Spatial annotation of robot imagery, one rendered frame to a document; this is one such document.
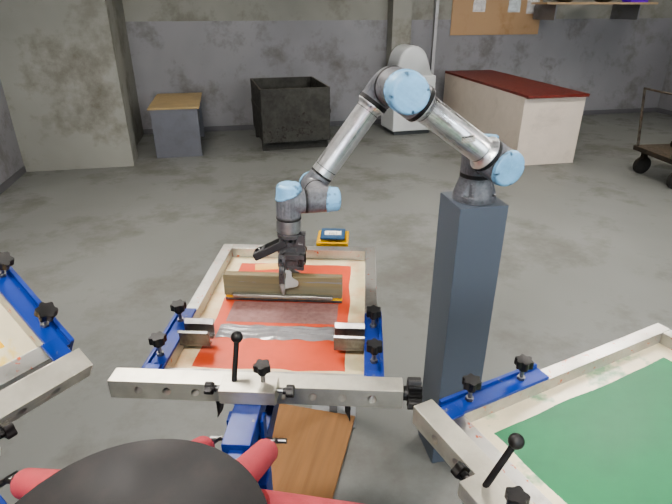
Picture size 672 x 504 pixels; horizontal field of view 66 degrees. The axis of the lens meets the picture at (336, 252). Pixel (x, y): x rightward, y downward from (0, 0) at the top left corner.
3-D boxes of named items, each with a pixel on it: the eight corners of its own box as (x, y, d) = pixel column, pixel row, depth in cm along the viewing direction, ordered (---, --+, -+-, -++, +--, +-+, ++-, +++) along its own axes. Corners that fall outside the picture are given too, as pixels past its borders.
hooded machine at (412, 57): (421, 126, 850) (427, 43, 795) (434, 133, 799) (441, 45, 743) (379, 127, 838) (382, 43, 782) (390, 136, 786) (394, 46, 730)
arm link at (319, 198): (333, 179, 161) (299, 180, 158) (342, 190, 151) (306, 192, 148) (333, 202, 164) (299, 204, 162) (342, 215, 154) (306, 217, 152)
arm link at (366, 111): (378, 54, 159) (288, 181, 169) (390, 57, 149) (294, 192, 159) (405, 76, 164) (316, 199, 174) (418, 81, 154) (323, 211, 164)
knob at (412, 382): (394, 394, 124) (395, 369, 120) (418, 395, 123) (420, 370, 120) (395, 416, 117) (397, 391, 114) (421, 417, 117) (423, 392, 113)
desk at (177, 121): (206, 135, 788) (201, 92, 760) (204, 156, 682) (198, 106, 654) (163, 137, 777) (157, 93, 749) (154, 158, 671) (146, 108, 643)
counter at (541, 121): (485, 123, 871) (491, 69, 834) (575, 163, 649) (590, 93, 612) (440, 125, 856) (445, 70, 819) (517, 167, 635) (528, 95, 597)
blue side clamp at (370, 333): (363, 330, 155) (364, 310, 152) (380, 330, 154) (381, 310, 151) (363, 399, 128) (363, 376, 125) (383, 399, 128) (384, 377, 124)
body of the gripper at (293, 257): (303, 273, 158) (303, 237, 153) (276, 271, 159) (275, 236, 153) (306, 262, 165) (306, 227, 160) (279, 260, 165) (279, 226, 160)
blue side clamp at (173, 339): (182, 324, 157) (179, 305, 154) (198, 325, 157) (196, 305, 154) (144, 390, 131) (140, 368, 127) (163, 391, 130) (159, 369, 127)
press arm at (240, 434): (241, 403, 119) (239, 386, 117) (267, 404, 119) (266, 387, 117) (222, 462, 104) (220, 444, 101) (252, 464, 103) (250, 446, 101)
